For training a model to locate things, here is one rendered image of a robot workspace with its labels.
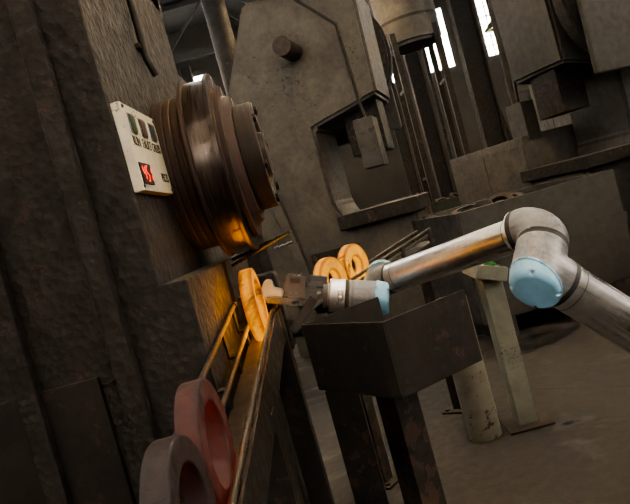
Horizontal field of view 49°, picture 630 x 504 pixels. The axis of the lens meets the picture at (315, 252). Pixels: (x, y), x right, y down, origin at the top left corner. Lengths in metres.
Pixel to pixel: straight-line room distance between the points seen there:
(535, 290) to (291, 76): 3.22
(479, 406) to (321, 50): 2.71
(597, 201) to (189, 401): 3.55
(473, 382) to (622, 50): 3.06
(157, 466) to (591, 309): 1.14
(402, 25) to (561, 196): 6.81
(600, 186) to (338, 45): 1.78
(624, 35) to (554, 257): 3.60
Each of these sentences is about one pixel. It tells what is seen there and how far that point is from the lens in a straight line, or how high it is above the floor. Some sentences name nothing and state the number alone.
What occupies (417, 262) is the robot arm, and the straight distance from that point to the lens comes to 1.92.
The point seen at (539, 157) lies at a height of 0.91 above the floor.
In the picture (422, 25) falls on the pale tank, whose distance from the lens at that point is 10.64.
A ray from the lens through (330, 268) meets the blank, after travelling 2.30.
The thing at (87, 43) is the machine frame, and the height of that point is 1.36.
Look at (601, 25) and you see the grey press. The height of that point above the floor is 1.62.
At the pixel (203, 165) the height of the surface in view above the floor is 1.10.
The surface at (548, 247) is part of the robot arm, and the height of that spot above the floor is 0.72.
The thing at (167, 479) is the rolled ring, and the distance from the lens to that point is 0.75.
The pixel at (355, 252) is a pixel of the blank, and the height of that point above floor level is 0.76.
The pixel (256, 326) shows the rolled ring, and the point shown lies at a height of 0.71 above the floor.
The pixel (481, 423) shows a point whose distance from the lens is 2.58.
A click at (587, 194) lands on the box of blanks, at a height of 0.64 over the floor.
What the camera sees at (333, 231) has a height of 0.80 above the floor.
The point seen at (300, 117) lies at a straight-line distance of 4.55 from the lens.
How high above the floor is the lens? 0.92
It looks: 3 degrees down
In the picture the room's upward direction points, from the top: 15 degrees counter-clockwise
